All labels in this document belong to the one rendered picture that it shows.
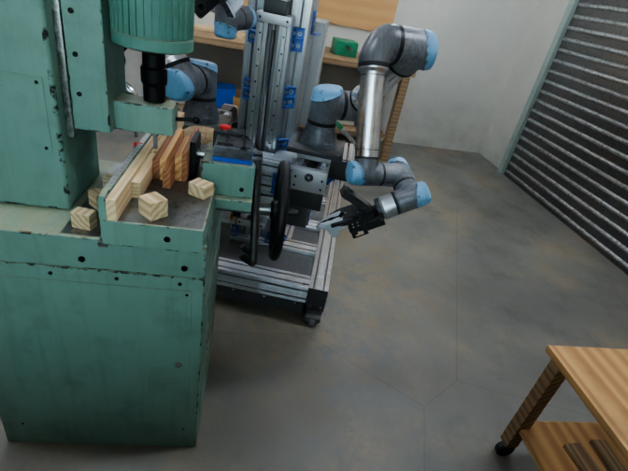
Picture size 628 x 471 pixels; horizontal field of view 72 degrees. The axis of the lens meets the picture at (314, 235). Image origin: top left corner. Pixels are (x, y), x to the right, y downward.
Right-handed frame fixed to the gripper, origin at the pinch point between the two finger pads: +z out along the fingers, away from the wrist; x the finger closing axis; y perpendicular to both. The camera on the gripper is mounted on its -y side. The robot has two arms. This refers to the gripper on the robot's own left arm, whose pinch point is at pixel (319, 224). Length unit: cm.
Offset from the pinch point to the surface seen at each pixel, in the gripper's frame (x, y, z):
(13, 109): -19, -64, 49
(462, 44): 333, 56, -163
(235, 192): -14.5, -26.4, 15.3
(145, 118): -12, -51, 27
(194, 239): -38, -29, 22
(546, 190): 212, 170, -174
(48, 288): -30, -27, 64
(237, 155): -13.4, -34.9, 10.5
